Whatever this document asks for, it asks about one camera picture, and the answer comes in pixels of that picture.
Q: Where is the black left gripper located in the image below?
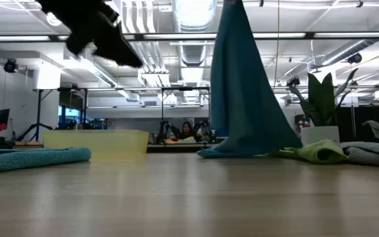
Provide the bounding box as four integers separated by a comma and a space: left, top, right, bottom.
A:
38, 0, 143, 68

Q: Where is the yellow translucent plastic basket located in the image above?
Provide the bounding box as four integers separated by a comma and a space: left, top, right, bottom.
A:
41, 129, 150, 155

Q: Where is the light blue microfiber towel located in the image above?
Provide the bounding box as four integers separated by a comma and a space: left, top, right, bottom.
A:
196, 0, 304, 159

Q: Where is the lime green microfiber towel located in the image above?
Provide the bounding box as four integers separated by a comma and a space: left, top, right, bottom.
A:
267, 139, 350, 165

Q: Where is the teal microfiber towel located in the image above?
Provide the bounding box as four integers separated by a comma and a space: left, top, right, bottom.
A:
0, 147, 92, 175

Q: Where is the grey microfiber towel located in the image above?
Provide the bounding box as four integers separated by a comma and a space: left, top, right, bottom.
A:
339, 120, 379, 169

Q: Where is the black spot lamp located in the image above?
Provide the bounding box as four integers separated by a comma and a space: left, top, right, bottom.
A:
3, 58, 19, 74
347, 52, 363, 65

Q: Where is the person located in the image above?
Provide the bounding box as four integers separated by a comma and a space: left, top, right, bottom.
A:
172, 120, 203, 142

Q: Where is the snake plant in white pot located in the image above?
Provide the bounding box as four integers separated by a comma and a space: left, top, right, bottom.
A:
287, 68, 359, 145

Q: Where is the black bar with light strips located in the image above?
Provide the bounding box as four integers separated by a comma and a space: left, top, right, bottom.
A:
0, 32, 379, 42

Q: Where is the black room partition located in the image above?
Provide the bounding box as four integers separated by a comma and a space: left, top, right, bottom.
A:
337, 105, 379, 143

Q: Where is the distant black rig frame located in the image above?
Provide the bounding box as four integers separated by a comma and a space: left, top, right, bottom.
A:
32, 87, 89, 143
161, 86, 211, 144

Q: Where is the black aluminium table frame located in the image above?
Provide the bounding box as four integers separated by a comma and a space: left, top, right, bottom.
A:
146, 143, 225, 153

